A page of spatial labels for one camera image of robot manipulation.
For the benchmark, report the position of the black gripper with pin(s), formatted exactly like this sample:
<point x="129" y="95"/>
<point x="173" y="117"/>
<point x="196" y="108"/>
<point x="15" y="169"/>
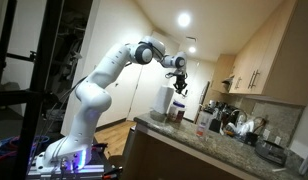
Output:
<point x="180" y="81"/>

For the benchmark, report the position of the silver spoon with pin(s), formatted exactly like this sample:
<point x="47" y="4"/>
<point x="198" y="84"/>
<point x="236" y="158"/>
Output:
<point x="182" y="95"/>

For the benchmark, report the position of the aluminium robot base platform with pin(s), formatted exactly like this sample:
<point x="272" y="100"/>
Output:
<point x="94" y="168"/>

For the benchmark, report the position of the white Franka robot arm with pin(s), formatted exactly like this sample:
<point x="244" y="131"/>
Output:
<point x="94" y="100"/>

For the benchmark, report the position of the clear jar with blue lid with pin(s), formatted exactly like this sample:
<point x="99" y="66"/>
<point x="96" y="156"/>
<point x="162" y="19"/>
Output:
<point x="177" y="113"/>

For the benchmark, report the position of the white paper towel roll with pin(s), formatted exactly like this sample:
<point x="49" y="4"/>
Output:
<point x="163" y="100"/>

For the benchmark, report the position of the clear bottle with orange label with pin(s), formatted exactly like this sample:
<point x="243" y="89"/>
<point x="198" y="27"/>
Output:
<point x="203" y="125"/>

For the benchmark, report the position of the white door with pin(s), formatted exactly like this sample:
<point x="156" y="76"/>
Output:
<point x="140" y="96"/>

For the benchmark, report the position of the small round ceiling light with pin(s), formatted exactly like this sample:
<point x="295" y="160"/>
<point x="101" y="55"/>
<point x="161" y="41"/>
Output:
<point x="192" y="49"/>

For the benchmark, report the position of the black box on counter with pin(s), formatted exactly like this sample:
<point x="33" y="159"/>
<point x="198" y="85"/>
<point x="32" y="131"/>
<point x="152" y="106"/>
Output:
<point x="215" y="125"/>

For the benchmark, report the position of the range hood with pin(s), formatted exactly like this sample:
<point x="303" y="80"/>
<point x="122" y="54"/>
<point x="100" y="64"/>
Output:
<point x="228" y="81"/>

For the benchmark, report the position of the granite topped kitchen counter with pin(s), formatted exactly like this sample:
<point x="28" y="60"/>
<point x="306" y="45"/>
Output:
<point x="167" y="150"/>

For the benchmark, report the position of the curved kitchen faucet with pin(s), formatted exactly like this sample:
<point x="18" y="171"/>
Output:
<point x="238" y="113"/>

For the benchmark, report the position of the large round ceiling light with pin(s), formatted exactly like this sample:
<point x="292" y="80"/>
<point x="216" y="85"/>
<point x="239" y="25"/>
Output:
<point x="184" y="20"/>

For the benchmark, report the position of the black cup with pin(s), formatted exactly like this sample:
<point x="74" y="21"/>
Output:
<point x="251" y="139"/>

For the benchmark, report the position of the orange clamp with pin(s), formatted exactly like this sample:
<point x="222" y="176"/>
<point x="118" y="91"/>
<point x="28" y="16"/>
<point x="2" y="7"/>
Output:
<point x="112" y="173"/>

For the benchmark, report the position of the black frying pan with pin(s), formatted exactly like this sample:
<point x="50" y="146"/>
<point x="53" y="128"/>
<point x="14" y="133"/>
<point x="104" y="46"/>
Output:
<point x="270" y="152"/>

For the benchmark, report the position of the white wall outlet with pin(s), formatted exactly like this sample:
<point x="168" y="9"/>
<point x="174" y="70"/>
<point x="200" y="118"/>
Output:
<point x="266" y="134"/>

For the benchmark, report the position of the wooden wall cabinets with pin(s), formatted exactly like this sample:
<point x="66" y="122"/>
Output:
<point x="277" y="60"/>

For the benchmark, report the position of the black metal frame stand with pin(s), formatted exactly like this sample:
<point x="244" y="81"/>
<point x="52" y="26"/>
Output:
<point x="37" y="83"/>

